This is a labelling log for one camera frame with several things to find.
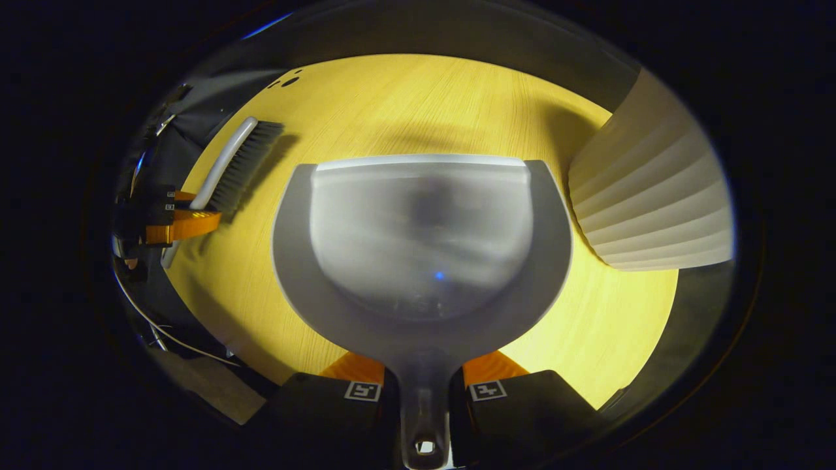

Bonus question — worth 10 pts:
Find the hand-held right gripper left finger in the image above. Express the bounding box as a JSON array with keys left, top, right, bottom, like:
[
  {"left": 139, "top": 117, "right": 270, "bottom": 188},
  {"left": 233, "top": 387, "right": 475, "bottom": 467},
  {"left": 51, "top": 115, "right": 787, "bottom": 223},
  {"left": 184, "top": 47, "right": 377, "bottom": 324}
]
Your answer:
[{"left": 258, "top": 352, "right": 400, "bottom": 470}]

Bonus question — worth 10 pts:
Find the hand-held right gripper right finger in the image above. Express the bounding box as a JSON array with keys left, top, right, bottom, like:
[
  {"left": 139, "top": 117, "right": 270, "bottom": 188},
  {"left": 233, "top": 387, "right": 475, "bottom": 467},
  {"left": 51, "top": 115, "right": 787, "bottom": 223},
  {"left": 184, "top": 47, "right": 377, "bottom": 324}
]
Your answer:
[{"left": 451, "top": 351, "right": 611, "bottom": 470}]

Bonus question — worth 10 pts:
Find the small grey broom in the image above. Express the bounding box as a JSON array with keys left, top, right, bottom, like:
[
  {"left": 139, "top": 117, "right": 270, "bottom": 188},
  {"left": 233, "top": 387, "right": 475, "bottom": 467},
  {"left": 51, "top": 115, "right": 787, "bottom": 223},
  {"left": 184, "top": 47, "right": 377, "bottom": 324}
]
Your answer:
[{"left": 160, "top": 116, "right": 285, "bottom": 269}]

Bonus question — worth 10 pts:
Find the grey dustpan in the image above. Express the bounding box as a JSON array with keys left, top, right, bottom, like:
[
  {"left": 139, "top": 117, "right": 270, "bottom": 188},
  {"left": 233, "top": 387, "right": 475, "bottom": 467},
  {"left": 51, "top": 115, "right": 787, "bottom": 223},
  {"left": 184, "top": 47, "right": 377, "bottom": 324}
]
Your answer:
[{"left": 271, "top": 155, "right": 575, "bottom": 470}]

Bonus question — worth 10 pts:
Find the white garbage bin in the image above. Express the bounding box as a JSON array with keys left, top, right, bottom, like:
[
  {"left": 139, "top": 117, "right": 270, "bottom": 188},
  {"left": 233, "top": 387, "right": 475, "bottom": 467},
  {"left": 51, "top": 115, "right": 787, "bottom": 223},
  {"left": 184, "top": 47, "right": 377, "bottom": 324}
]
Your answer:
[{"left": 568, "top": 69, "right": 736, "bottom": 272}]

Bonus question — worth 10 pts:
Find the yellow wooden desktop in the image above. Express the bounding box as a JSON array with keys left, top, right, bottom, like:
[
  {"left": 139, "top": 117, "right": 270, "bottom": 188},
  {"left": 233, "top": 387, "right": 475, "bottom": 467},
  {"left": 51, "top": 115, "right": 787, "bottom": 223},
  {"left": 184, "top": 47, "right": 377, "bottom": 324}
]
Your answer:
[{"left": 163, "top": 54, "right": 680, "bottom": 409}]

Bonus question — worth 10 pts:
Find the white cable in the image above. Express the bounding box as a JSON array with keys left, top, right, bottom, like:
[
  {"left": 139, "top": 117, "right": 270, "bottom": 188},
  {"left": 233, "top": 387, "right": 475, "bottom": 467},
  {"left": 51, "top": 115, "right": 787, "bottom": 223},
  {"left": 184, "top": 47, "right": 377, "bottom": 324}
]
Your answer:
[{"left": 113, "top": 264, "right": 241, "bottom": 368}]

